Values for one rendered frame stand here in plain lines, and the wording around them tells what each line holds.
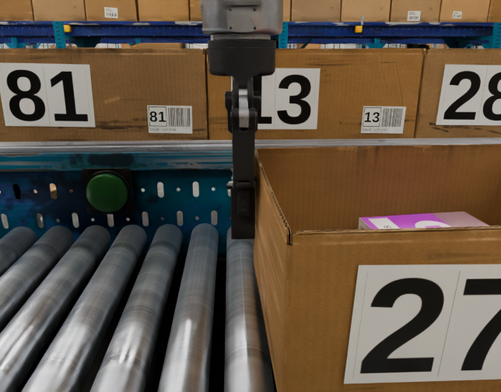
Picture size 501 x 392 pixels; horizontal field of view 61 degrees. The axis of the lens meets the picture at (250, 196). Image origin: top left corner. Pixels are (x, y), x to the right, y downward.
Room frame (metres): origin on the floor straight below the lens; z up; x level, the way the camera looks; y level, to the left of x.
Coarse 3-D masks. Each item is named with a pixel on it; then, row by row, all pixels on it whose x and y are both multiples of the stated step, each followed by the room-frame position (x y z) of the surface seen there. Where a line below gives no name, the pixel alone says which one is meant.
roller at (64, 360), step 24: (120, 240) 0.64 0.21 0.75; (144, 240) 0.69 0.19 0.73; (120, 264) 0.56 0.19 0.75; (96, 288) 0.49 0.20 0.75; (120, 288) 0.52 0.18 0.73; (72, 312) 0.44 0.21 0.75; (96, 312) 0.44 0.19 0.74; (72, 336) 0.39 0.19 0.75; (96, 336) 0.41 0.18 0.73; (48, 360) 0.35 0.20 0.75; (72, 360) 0.36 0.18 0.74; (48, 384) 0.32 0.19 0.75; (72, 384) 0.34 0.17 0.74
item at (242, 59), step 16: (208, 48) 0.49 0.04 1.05; (224, 48) 0.47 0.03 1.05; (240, 48) 0.46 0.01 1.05; (256, 48) 0.47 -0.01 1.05; (272, 48) 0.48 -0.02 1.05; (208, 64) 0.49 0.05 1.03; (224, 64) 0.47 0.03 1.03; (240, 64) 0.46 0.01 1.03; (256, 64) 0.46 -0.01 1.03; (272, 64) 0.48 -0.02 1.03; (240, 80) 0.46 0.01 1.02
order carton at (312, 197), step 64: (256, 192) 0.51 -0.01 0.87; (320, 192) 0.57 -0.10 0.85; (384, 192) 0.58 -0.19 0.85; (448, 192) 0.59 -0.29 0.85; (256, 256) 0.52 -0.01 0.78; (320, 256) 0.28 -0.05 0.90; (384, 256) 0.29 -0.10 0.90; (448, 256) 0.29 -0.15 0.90; (320, 320) 0.28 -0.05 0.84; (320, 384) 0.28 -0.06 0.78; (384, 384) 0.29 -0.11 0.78; (448, 384) 0.29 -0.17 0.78
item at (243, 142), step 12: (252, 108) 0.44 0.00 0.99; (252, 120) 0.44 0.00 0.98; (240, 132) 0.45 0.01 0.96; (252, 132) 0.45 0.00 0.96; (240, 144) 0.45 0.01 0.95; (252, 144) 0.45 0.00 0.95; (240, 156) 0.45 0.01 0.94; (252, 156) 0.45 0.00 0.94; (240, 168) 0.46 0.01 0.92; (252, 168) 0.46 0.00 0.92; (252, 180) 0.46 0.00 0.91
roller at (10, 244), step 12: (24, 228) 0.70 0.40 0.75; (0, 240) 0.64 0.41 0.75; (12, 240) 0.65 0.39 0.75; (24, 240) 0.66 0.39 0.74; (36, 240) 0.70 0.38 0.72; (0, 252) 0.60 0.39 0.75; (12, 252) 0.62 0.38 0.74; (24, 252) 0.65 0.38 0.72; (0, 264) 0.58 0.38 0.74; (0, 276) 0.57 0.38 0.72
